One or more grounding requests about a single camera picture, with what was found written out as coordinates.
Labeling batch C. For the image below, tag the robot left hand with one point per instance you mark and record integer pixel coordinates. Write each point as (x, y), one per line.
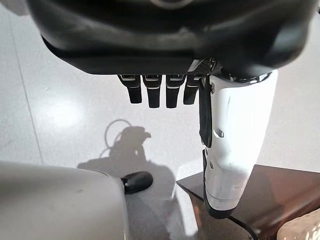
(150, 37)

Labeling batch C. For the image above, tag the silver robot left leg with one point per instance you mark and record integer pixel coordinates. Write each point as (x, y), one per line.
(62, 200)

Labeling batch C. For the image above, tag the cream wicker basket tray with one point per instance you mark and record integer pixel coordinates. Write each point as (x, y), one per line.
(300, 227)

